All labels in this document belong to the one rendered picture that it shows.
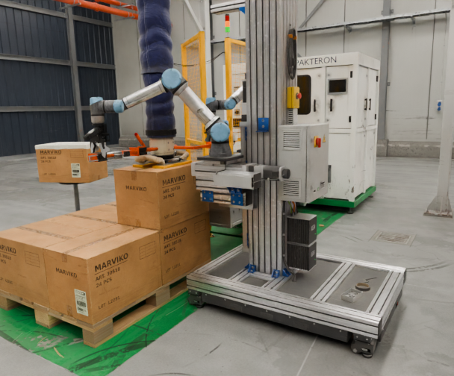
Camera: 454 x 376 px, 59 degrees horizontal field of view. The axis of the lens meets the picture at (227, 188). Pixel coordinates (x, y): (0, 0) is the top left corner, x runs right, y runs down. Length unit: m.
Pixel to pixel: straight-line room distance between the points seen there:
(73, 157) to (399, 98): 9.01
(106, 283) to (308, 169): 1.37
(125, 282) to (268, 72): 1.57
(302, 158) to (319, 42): 10.01
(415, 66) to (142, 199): 9.69
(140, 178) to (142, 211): 0.23
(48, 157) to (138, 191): 2.01
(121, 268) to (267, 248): 0.96
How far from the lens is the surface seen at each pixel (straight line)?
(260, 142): 2.62
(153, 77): 2.92
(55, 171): 4.66
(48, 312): 2.87
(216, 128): 2.42
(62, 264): 2.58
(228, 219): 3.22
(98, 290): 2.49
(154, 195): 2.73
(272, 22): 2.62
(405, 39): 11.77
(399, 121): 11.67
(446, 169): 5.51
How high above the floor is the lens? 1.33
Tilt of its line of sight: 11 degrees down
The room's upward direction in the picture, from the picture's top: 2 degrees counter-clockwise
